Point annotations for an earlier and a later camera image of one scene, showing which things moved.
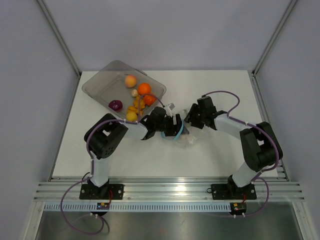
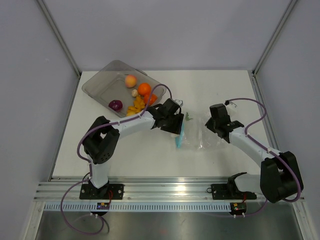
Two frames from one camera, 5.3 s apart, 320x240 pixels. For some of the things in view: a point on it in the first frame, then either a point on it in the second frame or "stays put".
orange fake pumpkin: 149,100 stays put
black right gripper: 190,117 → 209,125
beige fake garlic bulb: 135,93 stays put
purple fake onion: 116,105 stays put
